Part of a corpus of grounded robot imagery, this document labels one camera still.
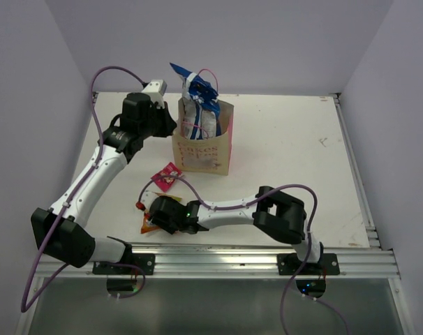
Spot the aluminium table edge rail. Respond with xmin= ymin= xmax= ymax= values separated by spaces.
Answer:
xmin=33 ymin=240 xmax=401 ymax=280

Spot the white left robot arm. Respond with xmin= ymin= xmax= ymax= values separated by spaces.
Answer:
xmin=31 ymin=90 xmax=176 ymax=274

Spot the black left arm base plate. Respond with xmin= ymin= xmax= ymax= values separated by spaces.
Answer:
xmin=92 ymin=253 xmax=156 ymax=276

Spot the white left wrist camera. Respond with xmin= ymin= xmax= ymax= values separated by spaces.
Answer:
xmin=142 ymin=80 xmax=167 ymax=107

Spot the blue chips bag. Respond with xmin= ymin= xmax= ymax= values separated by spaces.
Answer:
xmin=170 ymin=63 xmax=221 ymax=140

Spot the small pink snack packet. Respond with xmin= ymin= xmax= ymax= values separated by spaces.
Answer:
xmin=151 ymin=162 xmax=183 ymax=193

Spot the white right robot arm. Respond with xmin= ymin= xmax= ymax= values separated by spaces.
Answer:
xmin=140 ymin=186 xmax=324 ymax=274

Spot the beige Cakes paper bag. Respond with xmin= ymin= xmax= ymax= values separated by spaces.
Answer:
xmin=172 ymin=93 xmax=234 ymax=176

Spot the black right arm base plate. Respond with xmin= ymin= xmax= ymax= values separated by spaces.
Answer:
xmin=276 ymin=253 xmax=341 ymax=276

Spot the Fox's fruit candy bag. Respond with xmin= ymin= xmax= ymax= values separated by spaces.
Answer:
xmin=140 ymin=192 xmax=182 ymax=234

